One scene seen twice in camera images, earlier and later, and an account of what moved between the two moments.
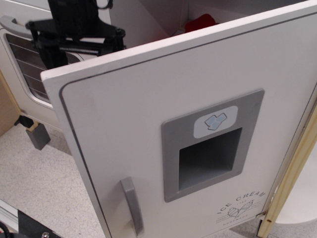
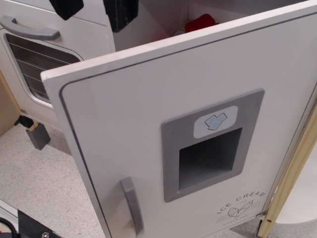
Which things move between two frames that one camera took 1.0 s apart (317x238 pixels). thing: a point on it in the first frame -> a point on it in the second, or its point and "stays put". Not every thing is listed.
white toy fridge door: [189, 137] stays put
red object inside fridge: [203, 21] stays put
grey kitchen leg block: [38, 136] stays put
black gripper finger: [53, 56] -> [67, 8]
